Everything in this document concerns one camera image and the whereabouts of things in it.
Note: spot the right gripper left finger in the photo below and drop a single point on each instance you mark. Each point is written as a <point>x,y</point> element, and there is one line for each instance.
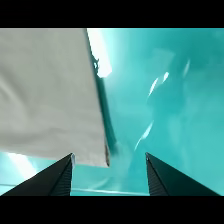
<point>55,180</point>

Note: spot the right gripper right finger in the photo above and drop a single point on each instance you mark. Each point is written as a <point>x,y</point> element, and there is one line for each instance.
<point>166,181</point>

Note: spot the grey garment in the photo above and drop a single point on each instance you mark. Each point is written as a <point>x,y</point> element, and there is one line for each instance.
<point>46,96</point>

